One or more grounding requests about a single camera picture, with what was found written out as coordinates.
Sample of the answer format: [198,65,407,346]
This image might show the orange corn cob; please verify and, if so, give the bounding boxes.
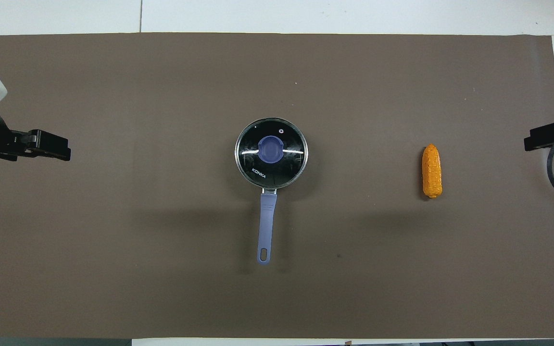
[422,144,443,199]

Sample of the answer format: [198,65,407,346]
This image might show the glass lid with blue knob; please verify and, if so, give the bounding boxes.
[235,118,309,190]

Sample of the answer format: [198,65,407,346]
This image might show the brown table mat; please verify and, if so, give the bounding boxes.
[0,32,554,340]

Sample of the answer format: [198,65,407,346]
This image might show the dark blue saucepan with handle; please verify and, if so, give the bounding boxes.
[235,118,309,265]

